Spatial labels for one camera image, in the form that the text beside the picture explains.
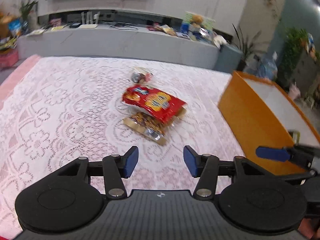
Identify clear wrapped candy bag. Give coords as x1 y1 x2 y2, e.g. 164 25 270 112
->
130 67 153 84

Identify right hand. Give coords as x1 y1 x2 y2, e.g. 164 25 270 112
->
298 218 320 239

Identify grey tv console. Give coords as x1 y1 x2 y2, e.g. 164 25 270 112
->
17 24 220 69

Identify peanut snack clear bag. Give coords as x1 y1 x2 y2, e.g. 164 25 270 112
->
123 107 187 146

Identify blue water jug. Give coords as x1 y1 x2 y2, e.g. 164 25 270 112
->
256 58 278 80

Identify snack pile on console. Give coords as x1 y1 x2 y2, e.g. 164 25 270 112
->
147 23 177 36

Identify orange cardboard box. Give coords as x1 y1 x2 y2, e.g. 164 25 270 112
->
218 71 319 175

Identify teddy bear gift box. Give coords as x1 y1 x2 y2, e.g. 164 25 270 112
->
180 12 215 42

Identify green plant in glass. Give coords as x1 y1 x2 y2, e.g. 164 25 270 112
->
17 0 39 35

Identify white lace tablecloth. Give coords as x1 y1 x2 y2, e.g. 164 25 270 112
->
1 56 243 239

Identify blue snack bag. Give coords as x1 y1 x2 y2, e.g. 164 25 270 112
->
8 18 22 37

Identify white wifi router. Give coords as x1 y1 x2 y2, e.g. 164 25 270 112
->
79 11 100 29

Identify pink space heater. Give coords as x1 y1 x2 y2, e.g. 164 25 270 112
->
288 83 301 101

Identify potted green plant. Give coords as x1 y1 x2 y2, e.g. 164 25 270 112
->
233 25 264 72

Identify pink storage box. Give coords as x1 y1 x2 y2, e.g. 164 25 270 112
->
0 49 18 68

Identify grey trash bin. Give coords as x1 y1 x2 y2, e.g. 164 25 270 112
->
214 44 243 74

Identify red cracker bag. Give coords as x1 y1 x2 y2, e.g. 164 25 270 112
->
122 84 187 124

